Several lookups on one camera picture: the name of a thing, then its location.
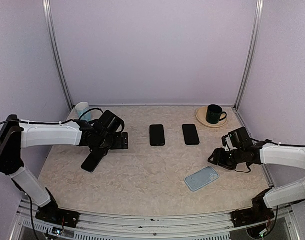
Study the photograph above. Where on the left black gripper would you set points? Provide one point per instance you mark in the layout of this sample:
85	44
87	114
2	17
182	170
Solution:
119	145

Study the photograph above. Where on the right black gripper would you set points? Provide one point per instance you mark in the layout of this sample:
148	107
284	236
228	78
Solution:
219	159

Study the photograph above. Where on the blue edged smartphone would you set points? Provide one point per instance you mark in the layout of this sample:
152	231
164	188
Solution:
92	161

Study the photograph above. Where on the light blue phone case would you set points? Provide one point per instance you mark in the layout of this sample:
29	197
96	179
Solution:
201	178

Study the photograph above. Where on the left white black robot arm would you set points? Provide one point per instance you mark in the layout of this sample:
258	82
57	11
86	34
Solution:
107	133

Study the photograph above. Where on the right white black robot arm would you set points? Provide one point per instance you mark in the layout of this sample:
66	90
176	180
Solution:
239	148

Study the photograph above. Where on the light blue mug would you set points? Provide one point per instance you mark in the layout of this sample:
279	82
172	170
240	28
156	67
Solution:
83	112

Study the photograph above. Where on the black mug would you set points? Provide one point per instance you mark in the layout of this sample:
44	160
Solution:
215	114

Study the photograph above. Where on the beige plate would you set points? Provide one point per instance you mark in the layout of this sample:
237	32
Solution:
201	113

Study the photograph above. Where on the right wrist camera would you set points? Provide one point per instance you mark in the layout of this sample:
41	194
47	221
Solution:
226	142

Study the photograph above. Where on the front aluminium rail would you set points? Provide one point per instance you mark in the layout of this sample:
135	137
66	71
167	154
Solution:
100	226

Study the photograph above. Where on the left aluminium frame post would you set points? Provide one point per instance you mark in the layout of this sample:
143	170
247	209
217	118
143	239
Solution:
56	53

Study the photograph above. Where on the aluminium frame post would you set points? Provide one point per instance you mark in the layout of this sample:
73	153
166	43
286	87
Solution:
56	53
250	54

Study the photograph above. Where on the right aluminium frame post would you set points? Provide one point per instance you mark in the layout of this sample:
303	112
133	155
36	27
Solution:
250	54

